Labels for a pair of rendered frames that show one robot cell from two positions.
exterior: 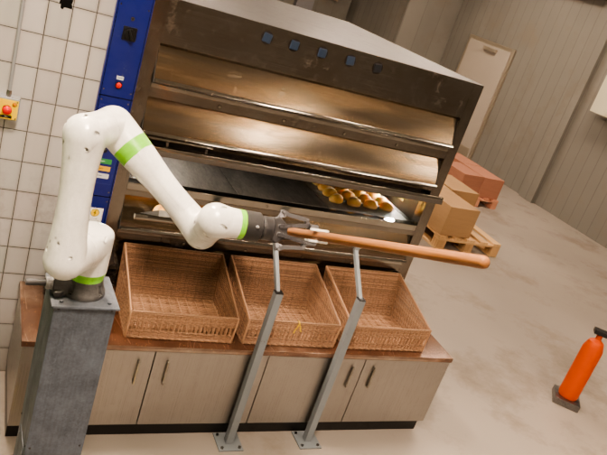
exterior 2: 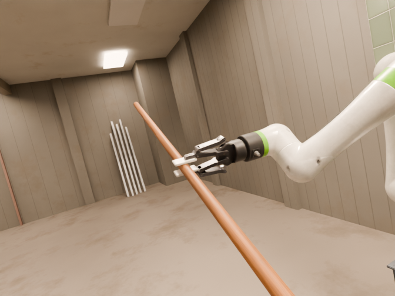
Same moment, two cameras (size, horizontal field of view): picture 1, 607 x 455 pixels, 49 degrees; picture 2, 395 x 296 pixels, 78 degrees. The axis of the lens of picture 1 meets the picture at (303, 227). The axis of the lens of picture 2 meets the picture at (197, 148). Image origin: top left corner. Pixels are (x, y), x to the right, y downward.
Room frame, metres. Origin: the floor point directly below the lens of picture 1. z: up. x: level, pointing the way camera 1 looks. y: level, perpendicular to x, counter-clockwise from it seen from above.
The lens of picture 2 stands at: (2.76, 0.12, 1.77)
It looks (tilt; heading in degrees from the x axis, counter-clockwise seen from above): 5 degrees down; 189
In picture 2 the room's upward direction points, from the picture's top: 13 degrees counter-clockwise
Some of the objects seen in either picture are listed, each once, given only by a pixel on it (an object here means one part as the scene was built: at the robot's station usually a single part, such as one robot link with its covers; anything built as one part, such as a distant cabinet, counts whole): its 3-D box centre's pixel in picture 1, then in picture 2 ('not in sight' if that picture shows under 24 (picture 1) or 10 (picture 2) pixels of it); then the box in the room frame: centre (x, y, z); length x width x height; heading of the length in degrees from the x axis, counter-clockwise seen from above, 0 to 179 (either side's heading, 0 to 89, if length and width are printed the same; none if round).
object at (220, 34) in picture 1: (331, 63); not in sight; (3.61, 0.14, 2.00); 1.80 x 0.08 x 0.21; 119
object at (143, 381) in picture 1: (241, 365); not in sight; (3.28, 0.08, 0.29); 2.42 x 0.56 x 0.58; 119
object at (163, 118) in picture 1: (307, 146); not in sight; (3.58, 0.12, 1.54); 1.79 x 0.11 x 0.19; 119
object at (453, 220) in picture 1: (443, 208); not in sight; (8.01, -1.55, 0.26); 1.39 x 0.95 x 0.52; 31
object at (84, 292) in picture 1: (67, 282); not in sight; (1.97, 0.69, 1.23); 0.26 x 0.15 x 0.06; 122
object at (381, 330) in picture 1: (374, 308); not in sight; (3.65, -0.55, 0.72); 0.56 x 0.49 x 0.28; 120
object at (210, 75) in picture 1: (322, 100); not in sight; (3.58, 0.12, 1.80); 1.79 x 0.11 x 0.19; 119
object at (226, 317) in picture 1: (177, 292); not in sight; (3.07, 0.51, 0.72); 0.56 x 0.49 x 0.28; 118
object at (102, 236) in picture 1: (88, 252); not in sight; (1.99, 0.65, 1.36); 0.16 x 0.13 x 0.19; 173
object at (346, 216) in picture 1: (285, 207); not in sight; (3.61, 0.13, 1.16); 1.80 x 0.06 x 0.04; 119
